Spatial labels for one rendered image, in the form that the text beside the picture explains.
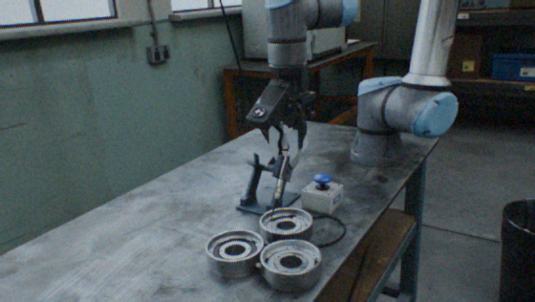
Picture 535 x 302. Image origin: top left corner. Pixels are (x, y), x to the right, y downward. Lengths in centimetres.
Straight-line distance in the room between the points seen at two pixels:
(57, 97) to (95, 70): 25
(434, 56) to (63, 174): 190
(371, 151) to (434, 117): 21
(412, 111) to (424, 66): 11
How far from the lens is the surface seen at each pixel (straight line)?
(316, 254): 80
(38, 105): 236
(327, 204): 98
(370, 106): 121
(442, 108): 113
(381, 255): 133
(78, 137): 249
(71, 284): 89
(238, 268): 79
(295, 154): 89
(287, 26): 84
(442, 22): 113
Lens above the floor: 127
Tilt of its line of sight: 20 degrees down
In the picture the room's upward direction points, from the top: 3 degrees counter-clockwise
